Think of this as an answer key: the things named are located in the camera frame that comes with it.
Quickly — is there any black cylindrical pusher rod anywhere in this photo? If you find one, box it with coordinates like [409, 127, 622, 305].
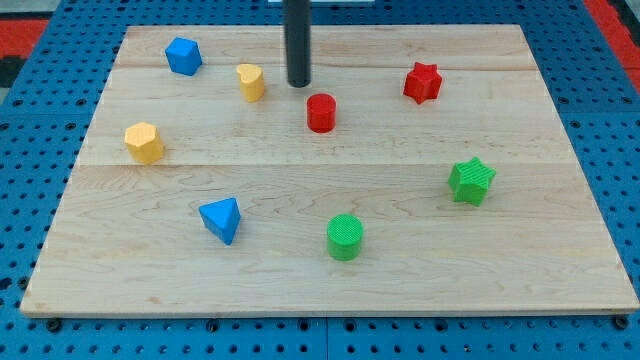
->
[283, 0, 311, 88]

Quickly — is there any yellow heart block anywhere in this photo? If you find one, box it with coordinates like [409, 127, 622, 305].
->
[236, 64, 265, 102]

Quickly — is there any blue cube block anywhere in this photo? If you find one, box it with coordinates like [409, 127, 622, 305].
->
[165, 37, 202, 76]

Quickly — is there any red cylinder block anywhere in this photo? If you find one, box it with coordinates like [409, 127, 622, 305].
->
[306, 93, 337, 133]

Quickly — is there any red star block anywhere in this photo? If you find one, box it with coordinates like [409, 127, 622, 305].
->
[403, 62, 443, 104]

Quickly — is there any yellow hexagon block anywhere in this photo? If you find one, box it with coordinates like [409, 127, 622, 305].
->
[124, 122, 164, 165]

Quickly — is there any light wooden board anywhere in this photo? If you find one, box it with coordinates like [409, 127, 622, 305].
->
[21, 25, 639, 319]

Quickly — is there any blue triangle block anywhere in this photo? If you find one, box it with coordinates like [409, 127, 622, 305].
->
[199, 198, 241, 246]

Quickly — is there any green cylinder block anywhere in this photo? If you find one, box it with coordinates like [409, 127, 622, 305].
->
[326, 214, 364, 261]

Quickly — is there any green star block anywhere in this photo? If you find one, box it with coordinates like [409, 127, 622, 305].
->
[447, 157, 497, 207]

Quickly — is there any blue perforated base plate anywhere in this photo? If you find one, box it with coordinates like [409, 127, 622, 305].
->
[1, 0, 639, 359]

